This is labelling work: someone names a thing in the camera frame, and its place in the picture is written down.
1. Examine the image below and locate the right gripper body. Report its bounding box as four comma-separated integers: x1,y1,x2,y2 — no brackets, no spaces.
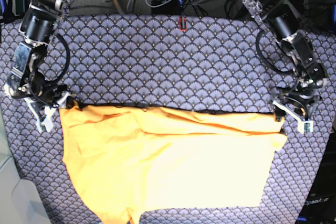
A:
4,70,67,106

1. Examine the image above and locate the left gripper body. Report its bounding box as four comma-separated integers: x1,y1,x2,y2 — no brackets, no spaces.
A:
278,62,328,115

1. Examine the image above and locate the yellow T-shirt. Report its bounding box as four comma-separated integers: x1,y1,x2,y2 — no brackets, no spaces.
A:
59,105,287,223

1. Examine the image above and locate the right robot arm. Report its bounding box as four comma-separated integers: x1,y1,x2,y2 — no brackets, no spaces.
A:
4,0,74,132

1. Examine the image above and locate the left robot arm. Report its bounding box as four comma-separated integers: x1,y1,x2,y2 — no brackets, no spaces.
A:
241,0,328,134

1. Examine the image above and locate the black OpenArm box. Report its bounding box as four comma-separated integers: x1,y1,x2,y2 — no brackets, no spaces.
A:
296,133,335,223

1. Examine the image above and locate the blue fan-pattern table cloth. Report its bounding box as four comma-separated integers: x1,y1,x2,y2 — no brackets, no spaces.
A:
1,15,335,223

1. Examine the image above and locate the white plastic bin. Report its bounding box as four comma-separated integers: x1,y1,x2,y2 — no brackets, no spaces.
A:
1,119,50,223

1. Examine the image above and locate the red black clamp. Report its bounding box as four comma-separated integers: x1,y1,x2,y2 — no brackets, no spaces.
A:
178,16,187,31

